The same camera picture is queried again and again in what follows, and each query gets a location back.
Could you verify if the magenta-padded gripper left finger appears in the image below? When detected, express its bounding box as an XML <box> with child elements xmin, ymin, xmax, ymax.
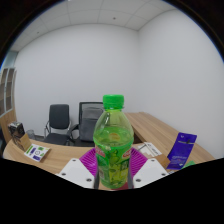
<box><xmin>55</xmin><ymin>147</ymin><xmax>100</xmax><ymax>190</ymax></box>

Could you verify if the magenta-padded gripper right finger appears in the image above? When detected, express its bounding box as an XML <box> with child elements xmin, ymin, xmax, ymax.
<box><xmin>127</xmin><ymin>147</ymin><xmax>170</xmax><ymax>190</ymax></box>

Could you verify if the green drink bottle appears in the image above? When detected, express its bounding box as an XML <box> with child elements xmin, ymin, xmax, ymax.
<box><xmin>92</xmin><ymin>94</ymin><xmax>135</xmax><ymax>190</ymax></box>

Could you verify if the purple standing pouch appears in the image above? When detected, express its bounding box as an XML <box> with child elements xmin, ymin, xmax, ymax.
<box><xmin>166</xmin><ymin>131</ymin><xmax>198</xmax><ymax>170</ymax></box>

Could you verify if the white leaflet with green print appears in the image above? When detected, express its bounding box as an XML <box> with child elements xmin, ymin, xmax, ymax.
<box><xmin>23</xmin><ymin>143</ymin><xmax>51</xmax><ymax>163</ymax></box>

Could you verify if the wooden side desk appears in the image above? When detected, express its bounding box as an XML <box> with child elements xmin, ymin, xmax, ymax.
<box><xmin>123</xmin><ymin>111</ymin><xmax>188</xmax><ymax>148</ymax></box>

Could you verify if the grey mesh office chair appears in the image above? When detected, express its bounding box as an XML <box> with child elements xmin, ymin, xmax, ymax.
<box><xmin>68</xmin><ymin>101</ymin><xmax>105</xmax><ymax>147</ymax></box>

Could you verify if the black office chair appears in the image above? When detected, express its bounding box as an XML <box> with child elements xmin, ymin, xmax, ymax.
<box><xmin>43</xmin><ymin>103</ymin><xmax>73</xmax><ymax>146</ymax></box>

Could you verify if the grey waste bin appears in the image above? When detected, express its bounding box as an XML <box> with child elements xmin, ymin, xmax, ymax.
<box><xmin>25</xmin><ymin>129</ymin><xmax>37</xmax><ymax>141</ymax></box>

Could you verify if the brown flat carton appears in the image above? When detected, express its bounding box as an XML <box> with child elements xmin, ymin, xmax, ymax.
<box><xmin>13</xmin><ymin>132</ymin><xmax>33</xmax><ymax>153</ymax></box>

